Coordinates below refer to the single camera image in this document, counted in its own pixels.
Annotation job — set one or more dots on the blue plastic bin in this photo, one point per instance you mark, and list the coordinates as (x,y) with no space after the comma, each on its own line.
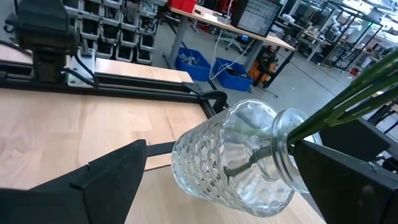
(233,77)
(192,67)

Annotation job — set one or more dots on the clear textured glass vase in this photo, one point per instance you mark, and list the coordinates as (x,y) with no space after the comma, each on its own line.
(236,161)

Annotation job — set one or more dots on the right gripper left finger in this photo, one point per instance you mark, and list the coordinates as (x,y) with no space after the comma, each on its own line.
(102,186)

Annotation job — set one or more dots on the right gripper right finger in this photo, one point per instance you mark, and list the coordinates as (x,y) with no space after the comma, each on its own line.
(348,186)

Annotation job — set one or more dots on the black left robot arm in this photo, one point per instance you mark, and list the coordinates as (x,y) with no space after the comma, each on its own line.
(43,31)

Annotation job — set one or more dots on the red plastic bin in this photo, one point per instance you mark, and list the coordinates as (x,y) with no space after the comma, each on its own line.
(182,4)

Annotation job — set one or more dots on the black drawer cabinet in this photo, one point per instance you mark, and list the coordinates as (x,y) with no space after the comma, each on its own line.
(258,15)

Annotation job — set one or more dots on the orange and black machine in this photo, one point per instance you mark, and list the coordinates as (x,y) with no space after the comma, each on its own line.
(264,65)

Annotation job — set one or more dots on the pink artificial flower bunch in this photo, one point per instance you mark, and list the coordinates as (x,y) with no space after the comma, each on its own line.
(357,93)

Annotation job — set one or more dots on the wooden workbench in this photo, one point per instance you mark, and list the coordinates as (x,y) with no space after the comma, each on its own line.
(264,39)

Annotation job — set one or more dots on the storage bin rack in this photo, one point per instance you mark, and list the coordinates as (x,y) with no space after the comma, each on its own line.
(109,34)

